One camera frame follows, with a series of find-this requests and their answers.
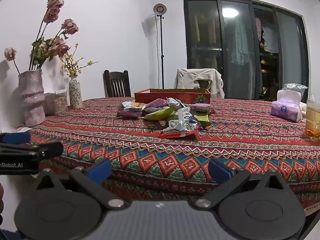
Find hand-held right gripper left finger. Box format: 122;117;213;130
36;159;126;210

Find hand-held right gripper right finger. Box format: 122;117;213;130
195;159;285;210

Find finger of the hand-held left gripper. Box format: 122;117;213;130
0;142;63;160
0;132;31;144

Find pile of snack packets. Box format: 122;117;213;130
117;97;215;138

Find red cardboard box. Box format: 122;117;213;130
134;88;211;105

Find large pink ceramic vase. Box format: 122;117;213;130
18;69;46;127

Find clear lidded storage jar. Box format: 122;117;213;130
44;89;69;116

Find small floral ceramic vase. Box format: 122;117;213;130
69;76;83;109

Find yellow flower sprigs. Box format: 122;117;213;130
60;43;100;78

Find dark wooden chair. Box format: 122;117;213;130
194;79;211;89
103;70;132;98

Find purple tissue pack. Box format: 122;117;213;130
271;90;303;123

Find beige jacket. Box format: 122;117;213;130
174;68;225;99

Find dried pink rose bouquet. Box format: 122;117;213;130
4;0;79;75

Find glass cup of tea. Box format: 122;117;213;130
305;99;320;138

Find clear plastic bag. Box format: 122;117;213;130
282;83;308;98

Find black framed glass sliding door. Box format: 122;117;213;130
183;0;310;102

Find black floor lamp stand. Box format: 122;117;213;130
153;3;167;89

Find light blue hanging garment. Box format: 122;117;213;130
231;20;251;66

